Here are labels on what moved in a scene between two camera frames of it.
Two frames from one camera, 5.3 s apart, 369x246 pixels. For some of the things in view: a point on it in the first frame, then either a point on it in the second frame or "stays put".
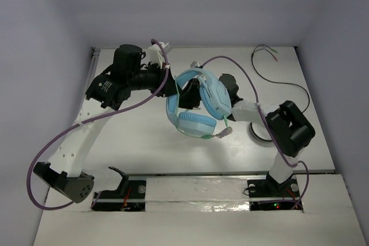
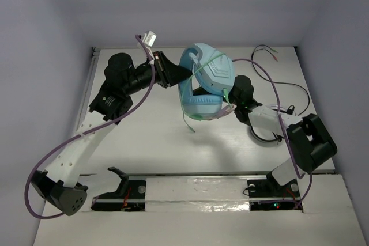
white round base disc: [260, 132] stays put
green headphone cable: [202, 136] to [224, 90]
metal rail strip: [198, 174] stays put
